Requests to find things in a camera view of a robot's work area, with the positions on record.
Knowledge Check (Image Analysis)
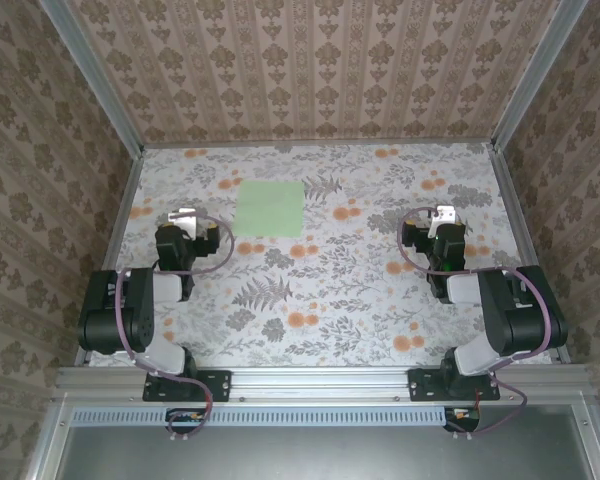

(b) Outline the floral table cover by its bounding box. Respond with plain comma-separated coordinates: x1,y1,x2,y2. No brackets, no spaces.
87,144,555,369

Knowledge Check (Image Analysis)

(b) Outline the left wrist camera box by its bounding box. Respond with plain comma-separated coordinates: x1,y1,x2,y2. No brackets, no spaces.
167,208,198,238

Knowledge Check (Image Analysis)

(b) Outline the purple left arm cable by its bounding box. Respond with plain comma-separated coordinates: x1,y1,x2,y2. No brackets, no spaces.
114,212,237,442

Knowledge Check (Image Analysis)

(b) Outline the green cloth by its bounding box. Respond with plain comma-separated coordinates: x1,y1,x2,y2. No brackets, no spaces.
233,180,306,239

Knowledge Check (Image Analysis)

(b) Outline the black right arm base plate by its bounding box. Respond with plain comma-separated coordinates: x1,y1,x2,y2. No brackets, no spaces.
408,367,502,403

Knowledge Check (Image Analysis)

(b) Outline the grey metal panel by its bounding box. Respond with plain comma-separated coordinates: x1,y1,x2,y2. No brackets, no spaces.
54,403,597,480

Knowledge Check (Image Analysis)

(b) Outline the aluminium frame post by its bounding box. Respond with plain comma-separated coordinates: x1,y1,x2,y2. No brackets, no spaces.
42,0,147,157
488,0,594,152

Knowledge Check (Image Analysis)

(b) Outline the grey slotted cable duct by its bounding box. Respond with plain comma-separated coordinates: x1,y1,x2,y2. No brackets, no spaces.
72,405,449,427

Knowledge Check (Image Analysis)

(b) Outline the thin aluminium rail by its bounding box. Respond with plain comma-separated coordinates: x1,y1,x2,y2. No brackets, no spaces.
142,138,496,150

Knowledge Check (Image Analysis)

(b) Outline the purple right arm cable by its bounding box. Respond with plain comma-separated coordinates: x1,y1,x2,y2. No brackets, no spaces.
397,206,557,440

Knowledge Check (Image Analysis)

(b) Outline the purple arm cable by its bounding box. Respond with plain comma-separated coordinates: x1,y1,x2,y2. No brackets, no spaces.
397,206,557,440
114,212,237,442

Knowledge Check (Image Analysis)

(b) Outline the wide aluminium frame rail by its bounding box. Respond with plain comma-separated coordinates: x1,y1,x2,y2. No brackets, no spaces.
54,363,592,405

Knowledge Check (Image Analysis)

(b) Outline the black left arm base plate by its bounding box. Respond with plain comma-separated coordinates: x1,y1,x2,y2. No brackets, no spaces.
143,368,232,403

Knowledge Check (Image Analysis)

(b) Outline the aluminium side rail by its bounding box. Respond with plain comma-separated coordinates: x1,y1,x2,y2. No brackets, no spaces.
73,144,147,366
489,142,572,365

